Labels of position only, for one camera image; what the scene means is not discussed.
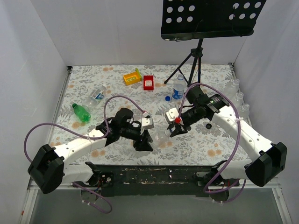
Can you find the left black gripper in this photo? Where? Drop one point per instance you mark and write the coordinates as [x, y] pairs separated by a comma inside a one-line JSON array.
[[142, 138]]

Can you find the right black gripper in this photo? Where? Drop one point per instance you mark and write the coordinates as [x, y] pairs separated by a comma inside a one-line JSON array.
[[178, 126]]

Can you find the white blue Pocari cap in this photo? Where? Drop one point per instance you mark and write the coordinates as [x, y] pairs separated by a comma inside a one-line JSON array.
[[168, 133]]

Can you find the blue bottle cap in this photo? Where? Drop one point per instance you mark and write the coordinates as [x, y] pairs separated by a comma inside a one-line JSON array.
[[167, 98]]

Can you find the clear Pepsi bottle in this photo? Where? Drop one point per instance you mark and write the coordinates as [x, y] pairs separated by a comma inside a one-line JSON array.
[[179, 87]]

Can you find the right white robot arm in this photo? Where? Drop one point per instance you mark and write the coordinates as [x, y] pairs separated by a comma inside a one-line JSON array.
[[266, 159]]

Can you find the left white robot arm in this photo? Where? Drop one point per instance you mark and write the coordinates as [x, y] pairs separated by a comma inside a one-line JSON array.
[[53, 166]]

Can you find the black bottle cap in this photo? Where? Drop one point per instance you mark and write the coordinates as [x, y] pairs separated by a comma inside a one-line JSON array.
[[208, 126]]

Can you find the green plastic bottle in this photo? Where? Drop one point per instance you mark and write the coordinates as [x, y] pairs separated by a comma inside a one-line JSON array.
[[81, 113]]

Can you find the clear bottle blue label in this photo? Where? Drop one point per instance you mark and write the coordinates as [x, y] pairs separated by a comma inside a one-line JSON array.
[[95, 96]]

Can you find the red plastic box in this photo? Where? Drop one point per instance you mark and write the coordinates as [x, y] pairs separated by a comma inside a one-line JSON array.
[[148, 82]]

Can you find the yellow plastic box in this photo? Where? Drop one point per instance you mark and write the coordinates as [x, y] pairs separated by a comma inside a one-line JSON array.
[[133, 77]]

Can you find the floral tablecloth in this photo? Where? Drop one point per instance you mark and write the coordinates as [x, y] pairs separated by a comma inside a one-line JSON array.
[[200, 146]]

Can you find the black music stand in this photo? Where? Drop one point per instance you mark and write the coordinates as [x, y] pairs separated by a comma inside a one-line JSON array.
[[184, 20]]

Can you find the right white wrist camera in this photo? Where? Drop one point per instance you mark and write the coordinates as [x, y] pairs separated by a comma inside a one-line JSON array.
[[173, 116]]

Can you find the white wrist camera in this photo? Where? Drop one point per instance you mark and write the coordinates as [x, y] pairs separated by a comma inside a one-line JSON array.
[[173, 116], [147, 123]]

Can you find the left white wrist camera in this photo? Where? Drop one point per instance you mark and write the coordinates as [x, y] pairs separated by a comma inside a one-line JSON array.
[[147, 123]]

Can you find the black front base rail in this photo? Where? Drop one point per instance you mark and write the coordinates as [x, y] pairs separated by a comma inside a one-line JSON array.
[[141, 180]]

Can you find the clear bottle by wall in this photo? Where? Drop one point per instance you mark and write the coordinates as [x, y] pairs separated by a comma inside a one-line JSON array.
[[232, 88]]

